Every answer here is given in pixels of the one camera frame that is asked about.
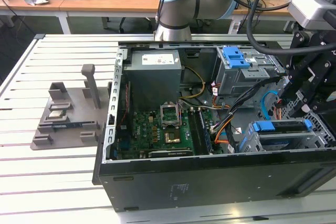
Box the hard disk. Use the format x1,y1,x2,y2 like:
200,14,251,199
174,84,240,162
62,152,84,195
251,119,313,134

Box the metal disk bay cage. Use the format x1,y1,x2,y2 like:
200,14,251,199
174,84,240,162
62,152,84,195
237,111,336,154

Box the metal drive cage blue latch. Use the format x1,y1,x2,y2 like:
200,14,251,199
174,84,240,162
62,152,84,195
214,46,286,108

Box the black RAM slot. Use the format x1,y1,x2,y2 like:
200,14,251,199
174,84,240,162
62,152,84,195
193,110,208,155
187,110,203,156

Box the black PC case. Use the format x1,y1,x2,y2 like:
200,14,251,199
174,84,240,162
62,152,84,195
91,40,336,213

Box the metal socket cover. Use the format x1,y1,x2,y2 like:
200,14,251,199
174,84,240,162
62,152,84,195
160,102,182,129

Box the CPU socket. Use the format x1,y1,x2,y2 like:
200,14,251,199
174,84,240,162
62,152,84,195
164,129,182,144

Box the black graphics card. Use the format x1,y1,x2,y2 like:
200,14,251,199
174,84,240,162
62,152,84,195
140,148,194,159

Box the grey power supply unit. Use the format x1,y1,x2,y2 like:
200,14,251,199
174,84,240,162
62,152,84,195
123,50,183,111

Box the green motherboard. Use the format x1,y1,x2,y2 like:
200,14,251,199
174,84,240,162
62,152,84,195
115,108,219,161

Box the grey parts rack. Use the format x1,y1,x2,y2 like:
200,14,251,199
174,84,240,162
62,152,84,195
30,63,112,151

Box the silver CPU chip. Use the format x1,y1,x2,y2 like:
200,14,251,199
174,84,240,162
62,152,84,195
49,109,67,119

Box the blue data wire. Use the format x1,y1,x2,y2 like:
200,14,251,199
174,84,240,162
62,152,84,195
261,90,279,122

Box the black cable bundle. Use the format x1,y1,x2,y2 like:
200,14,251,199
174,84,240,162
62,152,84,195
211,76,288,137

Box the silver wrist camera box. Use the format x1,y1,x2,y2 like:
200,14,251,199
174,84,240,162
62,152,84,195
287,0,330,29

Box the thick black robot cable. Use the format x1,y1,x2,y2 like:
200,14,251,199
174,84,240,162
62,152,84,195
246,0,299,57

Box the orange wires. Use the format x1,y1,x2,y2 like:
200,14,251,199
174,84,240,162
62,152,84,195
214,123,238,146

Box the yellow wires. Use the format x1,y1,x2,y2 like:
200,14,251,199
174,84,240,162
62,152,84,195
180,66,207,102

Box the thin red wire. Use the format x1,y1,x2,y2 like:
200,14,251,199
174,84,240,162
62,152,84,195
117,81,132,131

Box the wooden desk white frame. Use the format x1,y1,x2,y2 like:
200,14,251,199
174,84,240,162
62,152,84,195
59,0,299,35
0,0,69,35

